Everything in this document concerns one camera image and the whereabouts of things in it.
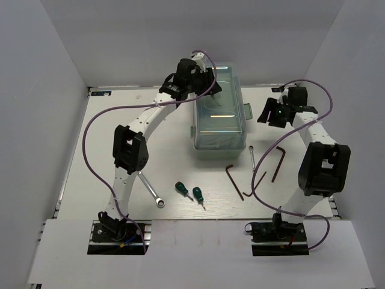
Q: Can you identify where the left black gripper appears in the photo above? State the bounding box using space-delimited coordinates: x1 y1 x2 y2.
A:
186 66 222 95

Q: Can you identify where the green toolbox with clear lid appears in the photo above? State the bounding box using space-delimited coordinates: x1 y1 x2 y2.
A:
191 63 253 160

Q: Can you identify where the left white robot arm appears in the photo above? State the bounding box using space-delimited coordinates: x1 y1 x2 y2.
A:
98 52 221 240

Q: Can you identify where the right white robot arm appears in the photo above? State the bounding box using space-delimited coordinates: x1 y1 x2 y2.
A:
258 86 351 240

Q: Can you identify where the small silver wrench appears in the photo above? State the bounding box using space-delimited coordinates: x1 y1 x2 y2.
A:
248 145 256 172

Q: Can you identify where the right dark hex key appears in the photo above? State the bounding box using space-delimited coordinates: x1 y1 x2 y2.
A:
271 146 286 183

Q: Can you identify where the dark hex key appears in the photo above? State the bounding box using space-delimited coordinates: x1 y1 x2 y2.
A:
271 146 286 183
242 171 266 197
225 164 244 201

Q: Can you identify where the left dark hex key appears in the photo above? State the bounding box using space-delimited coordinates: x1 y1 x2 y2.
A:
225 164 244 201

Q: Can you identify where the middle dark hex key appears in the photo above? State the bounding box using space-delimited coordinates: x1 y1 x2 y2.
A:
242 171 266 197

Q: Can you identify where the left green stubby screwdriver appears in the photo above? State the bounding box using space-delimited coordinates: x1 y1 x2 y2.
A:
174 181 194 201

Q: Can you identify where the green stubby screwdriver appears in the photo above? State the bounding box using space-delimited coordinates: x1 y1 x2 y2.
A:
192 187 206 210
174 181 194 201

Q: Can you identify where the right green stubby screwdriver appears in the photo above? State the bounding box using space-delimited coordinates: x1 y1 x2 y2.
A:
192 187 206 210

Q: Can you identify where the large silver ratchet wrench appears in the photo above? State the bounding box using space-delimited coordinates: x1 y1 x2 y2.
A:
138 171 165 208

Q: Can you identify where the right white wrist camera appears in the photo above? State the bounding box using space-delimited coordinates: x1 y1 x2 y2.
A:
277 86 289 105

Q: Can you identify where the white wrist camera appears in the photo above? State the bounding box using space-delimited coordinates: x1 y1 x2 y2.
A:
191 51 206 73
277 86 289 105

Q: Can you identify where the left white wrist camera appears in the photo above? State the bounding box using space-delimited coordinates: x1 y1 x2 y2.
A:
191 51 206 73

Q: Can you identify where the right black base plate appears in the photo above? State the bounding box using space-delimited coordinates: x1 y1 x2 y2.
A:
244 222 309 256

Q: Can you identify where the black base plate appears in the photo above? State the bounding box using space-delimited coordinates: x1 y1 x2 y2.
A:
244 222 309 256
87 221 151 256

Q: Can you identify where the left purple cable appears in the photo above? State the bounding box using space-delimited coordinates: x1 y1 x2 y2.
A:
82 49 218 253

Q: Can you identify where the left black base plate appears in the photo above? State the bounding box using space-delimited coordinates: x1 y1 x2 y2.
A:
87 221 151 256

